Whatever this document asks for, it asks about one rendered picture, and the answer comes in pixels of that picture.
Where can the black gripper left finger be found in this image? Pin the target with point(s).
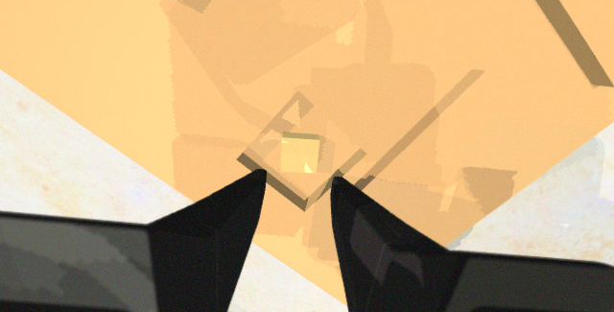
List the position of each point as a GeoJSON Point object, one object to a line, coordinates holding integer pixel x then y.
{"type": "Point", "coordinates": [187, 261]}

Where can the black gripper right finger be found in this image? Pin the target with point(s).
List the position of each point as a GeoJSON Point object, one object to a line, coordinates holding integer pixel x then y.
{"type": "Point", "coordinates": [389, 266]}

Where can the pale yellow block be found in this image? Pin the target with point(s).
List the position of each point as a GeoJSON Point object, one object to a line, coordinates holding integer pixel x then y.
{"type": "Point", "coordinates": [299, 152]}

